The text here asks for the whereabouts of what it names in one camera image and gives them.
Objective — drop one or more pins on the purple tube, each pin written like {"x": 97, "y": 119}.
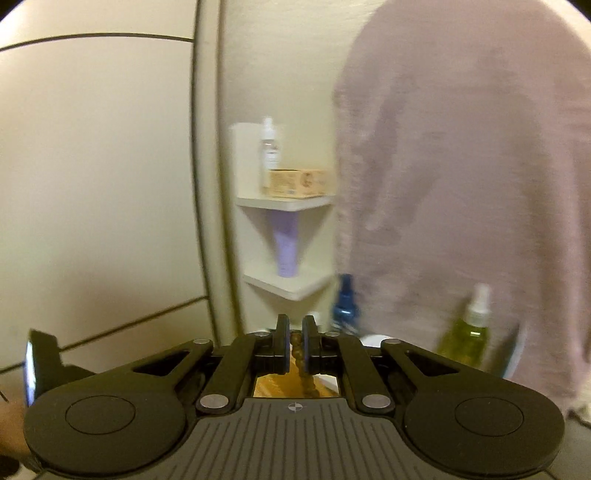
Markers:
{"x": 286, "y": 249}

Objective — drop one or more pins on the tan cardboard box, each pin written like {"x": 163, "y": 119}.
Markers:
{"x": 298, "y": 182}

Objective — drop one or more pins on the person's left hand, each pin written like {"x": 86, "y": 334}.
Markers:
{"x": 10, "y": 429}

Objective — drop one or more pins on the white corner shelf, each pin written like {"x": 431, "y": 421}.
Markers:
{"x": 295, "y": 203}

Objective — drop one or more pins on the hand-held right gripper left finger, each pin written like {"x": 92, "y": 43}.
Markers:
{"x": 287, "y": 345}

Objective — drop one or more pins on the grey curved frame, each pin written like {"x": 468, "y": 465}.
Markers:
{"x": 205, "y": 184}

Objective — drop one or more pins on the white dropper bottle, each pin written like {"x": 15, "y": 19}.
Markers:
{"x": 270, "y": 152}

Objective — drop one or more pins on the white wall shelf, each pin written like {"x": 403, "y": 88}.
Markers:
{"x": 516, "y": 355}

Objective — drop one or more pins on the orange tray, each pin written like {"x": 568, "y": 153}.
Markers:
{"x": 272, "y": 387}

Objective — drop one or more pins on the pink hanging towel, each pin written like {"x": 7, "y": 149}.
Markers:
{"x": 461, "y": 184}

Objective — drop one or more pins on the blue spray bottle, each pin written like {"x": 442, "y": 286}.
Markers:
{"x": 345, "y": 304}

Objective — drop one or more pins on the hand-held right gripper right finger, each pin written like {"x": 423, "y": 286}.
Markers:
{"x": 304, "y": 346}

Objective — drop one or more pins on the green spray bottle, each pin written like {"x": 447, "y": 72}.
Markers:
{"x": 466, "y": 337}

